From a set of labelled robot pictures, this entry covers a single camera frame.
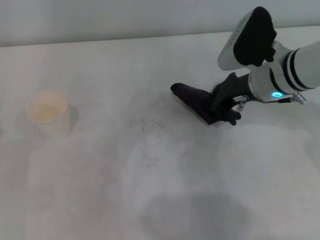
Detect purple rag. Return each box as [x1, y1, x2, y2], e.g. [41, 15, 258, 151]
[170, 82, 227, 126]

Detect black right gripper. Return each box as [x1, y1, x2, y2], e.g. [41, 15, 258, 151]
[211, 72, 252, 127]

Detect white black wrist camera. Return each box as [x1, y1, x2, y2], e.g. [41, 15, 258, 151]
[217, 6, 278, 71]

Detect white paper cup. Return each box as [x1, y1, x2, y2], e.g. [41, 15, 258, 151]
[25, 89, 80, 140]

